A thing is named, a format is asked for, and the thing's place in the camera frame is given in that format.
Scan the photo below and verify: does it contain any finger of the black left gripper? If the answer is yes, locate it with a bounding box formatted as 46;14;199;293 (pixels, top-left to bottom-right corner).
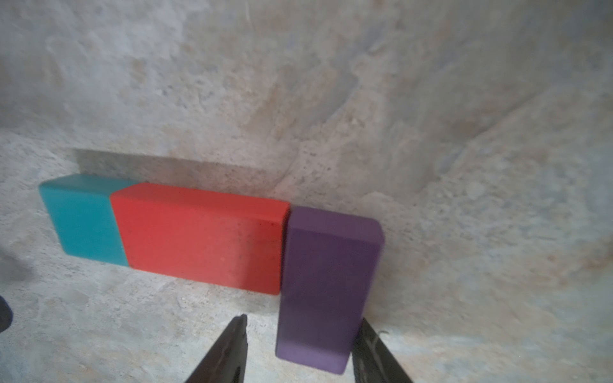
0;297;13;333

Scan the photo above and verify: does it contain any dark purple block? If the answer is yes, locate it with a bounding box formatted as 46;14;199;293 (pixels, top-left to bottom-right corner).
276;207;385;374

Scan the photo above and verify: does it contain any red block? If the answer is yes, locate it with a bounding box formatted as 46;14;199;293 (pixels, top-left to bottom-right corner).
110;183;290;295

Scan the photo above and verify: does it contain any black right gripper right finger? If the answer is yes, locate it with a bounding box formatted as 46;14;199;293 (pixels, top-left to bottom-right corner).
351;319;413;383

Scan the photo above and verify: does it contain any teal cube block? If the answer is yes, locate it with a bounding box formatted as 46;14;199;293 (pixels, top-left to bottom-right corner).
39;174;136;267

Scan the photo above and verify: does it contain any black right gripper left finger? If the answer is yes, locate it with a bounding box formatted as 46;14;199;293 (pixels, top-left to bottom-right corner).
185;314;248;383

